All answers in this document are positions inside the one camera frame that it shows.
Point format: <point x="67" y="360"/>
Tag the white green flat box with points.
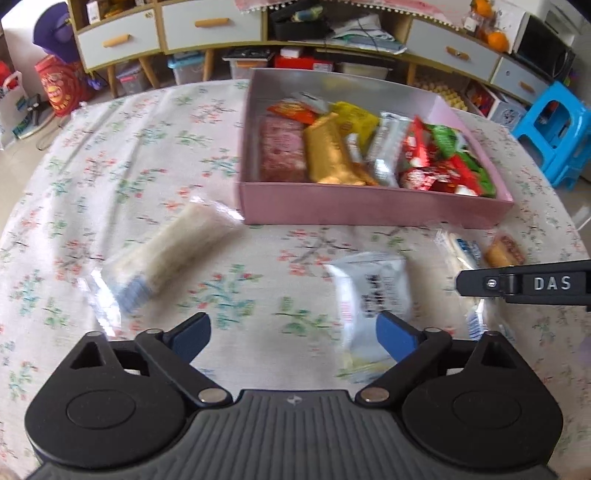
<point x="27" y="127"/>

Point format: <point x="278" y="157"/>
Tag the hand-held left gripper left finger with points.
<point x="191" y="336"/>

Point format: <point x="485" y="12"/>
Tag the black bag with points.
<point x="298" y="23"/>

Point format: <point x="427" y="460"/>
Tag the white red shopping bag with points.
<point x="11" y="110"/>

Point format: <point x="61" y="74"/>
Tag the grey snack packet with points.
<point x="388" y="150"/>

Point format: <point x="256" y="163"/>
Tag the red printed bag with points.
<point x="62" y="85"/>

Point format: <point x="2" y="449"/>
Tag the purple hat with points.
<point x="55" y="30"/>

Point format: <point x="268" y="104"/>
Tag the clear bin with blue lid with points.
<point x="187" y="69"/>

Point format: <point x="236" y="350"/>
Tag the blue plastic stool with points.
<point x="554" y="129"/>

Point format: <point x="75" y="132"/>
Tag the pink snack packet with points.
<point x="281" y="150"/>

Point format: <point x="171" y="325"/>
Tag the red flat box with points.
<point x="293" y="62"/>

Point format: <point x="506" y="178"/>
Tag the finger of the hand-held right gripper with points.
<point x="480" y="282"/>

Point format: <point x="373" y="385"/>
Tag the large red snack packet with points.
<point x="438" y="177"/>

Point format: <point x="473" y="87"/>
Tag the small red snack packet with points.
<point x="418" y="143"/>

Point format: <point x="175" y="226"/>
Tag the green snack packet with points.
<point x="466" y="157"/>

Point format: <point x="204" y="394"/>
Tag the clear rice cracker packet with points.
<point x="180" y="244"/>
<point x="464" y="249"/>

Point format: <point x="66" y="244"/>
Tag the small white snack packet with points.
<point x="309" y="102"/>

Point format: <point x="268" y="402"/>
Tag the orange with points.
<point x="482" y="7"/>
<point x="497" y="40"/>

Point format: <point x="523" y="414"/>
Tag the white printed box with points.
<point x="508" y="113"/>

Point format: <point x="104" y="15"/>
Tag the yellow egg tray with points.
<point x="438" y="92"/>

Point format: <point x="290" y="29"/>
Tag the clear storage bin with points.
<point x="367" y="71"/>
<point x="131" y="78"/>
<point x="247" y="69"/>

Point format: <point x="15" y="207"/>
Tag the black tool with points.
<point x="34" y="108"/>

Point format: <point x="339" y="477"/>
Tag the orange red snack packet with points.
<point x="291" y="110"/>

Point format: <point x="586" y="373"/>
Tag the black microwave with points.
<point x="545" y="50"/>

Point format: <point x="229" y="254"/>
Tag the cabinet with white drawers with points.
<point x="207" y="23"/>

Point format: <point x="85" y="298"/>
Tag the gold snack packet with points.
<point x="330" y="152"/>

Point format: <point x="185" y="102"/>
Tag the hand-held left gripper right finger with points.
<point x="395" y="336"/>

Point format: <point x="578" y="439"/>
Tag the small brown snack packet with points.
<point x="503" y="251"/>

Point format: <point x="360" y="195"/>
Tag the pink cardboard box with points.
<point x="369" y="205"/>

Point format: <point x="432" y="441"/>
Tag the yellow snack packet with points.
<point x="358" y="120"/>

